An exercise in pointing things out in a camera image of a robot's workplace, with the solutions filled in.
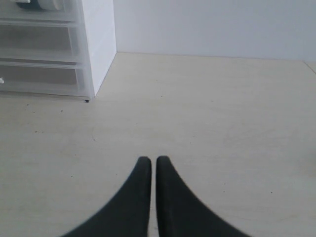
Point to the clear middle wide drawer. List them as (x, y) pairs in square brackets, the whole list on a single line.
[(40, 43)]

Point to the clear bottom wide drawer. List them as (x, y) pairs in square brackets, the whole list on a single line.
[(58, 81)]

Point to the teal bottle with white cap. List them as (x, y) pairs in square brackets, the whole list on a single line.
[(50, 5)]

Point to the clear wide drawer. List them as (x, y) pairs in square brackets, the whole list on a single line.
[(40, 43), (58, 81)]

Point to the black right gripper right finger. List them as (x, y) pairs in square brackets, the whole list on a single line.
[(180, 213)]

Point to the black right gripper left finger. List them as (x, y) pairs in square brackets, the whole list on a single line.
[(127, 213)]

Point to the white plastic drawer cabinet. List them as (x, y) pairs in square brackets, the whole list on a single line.
[(97, 42)]

